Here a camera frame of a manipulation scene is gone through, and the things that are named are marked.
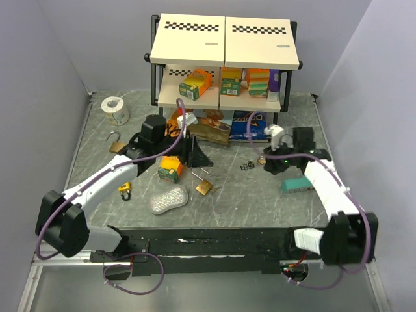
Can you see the white tape roll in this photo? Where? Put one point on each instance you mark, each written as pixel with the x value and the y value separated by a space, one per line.
pixel 116 111

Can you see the orange green box on table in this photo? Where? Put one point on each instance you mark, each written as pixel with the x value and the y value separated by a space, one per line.
pixel 170 169

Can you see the purple white bottle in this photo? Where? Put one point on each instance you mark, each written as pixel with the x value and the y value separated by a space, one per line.
pixel 273 85

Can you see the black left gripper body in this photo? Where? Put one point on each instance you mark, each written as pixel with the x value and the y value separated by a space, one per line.
pixel 181 151

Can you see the green yellow box on shelf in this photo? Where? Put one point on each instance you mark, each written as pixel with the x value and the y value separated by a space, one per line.
pixel 230 81

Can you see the brown chip bag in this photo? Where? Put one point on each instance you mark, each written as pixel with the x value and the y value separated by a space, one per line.
pixel 212 125

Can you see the orange green box on shelf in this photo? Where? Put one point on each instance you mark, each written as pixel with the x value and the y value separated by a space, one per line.
pixel 195 84

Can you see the yellow black padlock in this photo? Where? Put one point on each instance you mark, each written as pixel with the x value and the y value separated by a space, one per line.
pixel 125 191

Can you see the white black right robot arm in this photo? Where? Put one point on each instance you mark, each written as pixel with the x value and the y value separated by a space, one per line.
pixel 350 235

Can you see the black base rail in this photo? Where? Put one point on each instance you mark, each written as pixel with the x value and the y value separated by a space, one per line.
pixel 208 250

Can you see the teal rectangular box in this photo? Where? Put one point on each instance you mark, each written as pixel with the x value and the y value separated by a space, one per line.
pixel 299 184

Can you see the brass padlock long shackle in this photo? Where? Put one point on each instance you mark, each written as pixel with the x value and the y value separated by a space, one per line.
pixel 204 187

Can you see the orange Reese's bag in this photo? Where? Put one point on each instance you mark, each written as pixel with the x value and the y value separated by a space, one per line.
pixel 172 130

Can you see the large brass padlock left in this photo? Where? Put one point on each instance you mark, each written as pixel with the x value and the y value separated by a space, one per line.
pixel 116 145

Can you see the stacked coloured sponges pack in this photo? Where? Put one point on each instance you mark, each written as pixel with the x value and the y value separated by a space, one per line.
pixel 257 81

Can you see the small brass padlock with keychain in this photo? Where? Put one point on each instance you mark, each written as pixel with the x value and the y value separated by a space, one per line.
pixel 261 161

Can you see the black frame cream shelf rack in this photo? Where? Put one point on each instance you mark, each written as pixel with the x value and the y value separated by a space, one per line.
pixel 182 42

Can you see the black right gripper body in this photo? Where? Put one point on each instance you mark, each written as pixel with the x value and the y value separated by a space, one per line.
pixel 279 165

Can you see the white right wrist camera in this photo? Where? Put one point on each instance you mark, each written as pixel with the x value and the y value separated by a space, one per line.
pixel 275 133

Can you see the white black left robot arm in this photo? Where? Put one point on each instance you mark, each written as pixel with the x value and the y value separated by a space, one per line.
pixel 62 220

